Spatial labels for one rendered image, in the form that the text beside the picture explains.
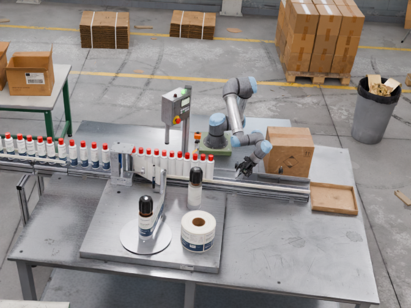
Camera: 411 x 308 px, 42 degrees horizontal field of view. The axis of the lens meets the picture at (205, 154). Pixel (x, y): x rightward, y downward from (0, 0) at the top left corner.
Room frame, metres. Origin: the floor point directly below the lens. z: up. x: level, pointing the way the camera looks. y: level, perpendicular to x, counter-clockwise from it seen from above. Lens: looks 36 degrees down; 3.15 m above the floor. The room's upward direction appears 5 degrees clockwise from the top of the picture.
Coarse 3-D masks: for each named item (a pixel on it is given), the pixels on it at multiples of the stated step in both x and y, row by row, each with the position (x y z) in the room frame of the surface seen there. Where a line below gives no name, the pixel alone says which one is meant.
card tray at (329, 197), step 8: (312, 184) 2.96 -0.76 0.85; (320, 184) 2.96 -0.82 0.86; (328, 184) 2.96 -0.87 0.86; (336, 184) 2.96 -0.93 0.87; (312, 192) 2.89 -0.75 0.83; (320, 192) 2.89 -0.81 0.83; (328, 192) 2.90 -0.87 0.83; (336, 192) 2.91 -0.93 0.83; (344, 192) 2.91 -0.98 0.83; (352, 192) 2.92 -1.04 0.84; (312, 200) 2.80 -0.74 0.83; (320, 200) 2.81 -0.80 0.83; (328, 200) 2.81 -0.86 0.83; (336, 200) 2.82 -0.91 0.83; (344, 200) 2.83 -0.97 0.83; (352, 200) 2.83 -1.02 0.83; (312, 208) 2.71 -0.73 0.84; (320, 208) 2.71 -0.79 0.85; (328, 208) 2.70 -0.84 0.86; (336, 208) 2.70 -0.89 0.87; (344, 208) 2.74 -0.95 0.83; (352, 208) 2.75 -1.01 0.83
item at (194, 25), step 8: (176, 16) 7.51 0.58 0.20; (184, 16) 7.53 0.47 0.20; (192, 16) 7.56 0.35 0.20; (200, 16) 7.58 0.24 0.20; (208, 16) 7.61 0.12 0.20; (176, 24) 7.23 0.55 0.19; (184, 24) 7.23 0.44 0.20; (192, 24) 7.23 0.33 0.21; (200, 24) 7.27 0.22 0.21; (208, 24) 7.30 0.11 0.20; (176, 32) 7.25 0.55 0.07; (184, 32) 7.25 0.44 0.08; (192, 32) 7.25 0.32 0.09; (200, 32) 7.23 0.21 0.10; (208, 32) 7.23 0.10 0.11
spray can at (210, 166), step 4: (212, 156) 2.87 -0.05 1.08; (208, 160) 2.87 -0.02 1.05; (212, 160) 2.87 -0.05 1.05; (208, 164) 2.86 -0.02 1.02; (212, 164) 2.86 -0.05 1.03; (208, 168) 2.86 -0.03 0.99; (212, 168) 2.86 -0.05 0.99; (208, 172) 2.86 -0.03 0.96; (212, 172) 2.86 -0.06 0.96; (208, 176) 2.86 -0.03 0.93; (212, 176) 2.87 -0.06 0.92
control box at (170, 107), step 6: (174, 90) 3.01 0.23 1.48; (180, 90) 3.02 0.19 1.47; (162, 96) 2.93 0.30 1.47; (168, 96) 2.94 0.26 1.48; (180, 96) 2.95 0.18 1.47; (186, 96) 2.97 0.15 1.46; (162, 102) 2.93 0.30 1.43; (168, 102) 2.90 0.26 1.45; (174, 102) 2.89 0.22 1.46; (180, 102) 2.93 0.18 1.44; (162, 108) 2.93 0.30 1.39; (168, 108) 2.90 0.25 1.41; (174, 108) 2.89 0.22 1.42; (180, 108) 2.94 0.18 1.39; (162, 114) 2.93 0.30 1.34; (168, 114) 2.90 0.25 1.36; (174, 114) 2.89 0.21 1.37; (186, 114) 2.98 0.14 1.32; (162, 120) 2.93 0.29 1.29; (168, 120) 2.90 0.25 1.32; (174, 120) 2.89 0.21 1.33
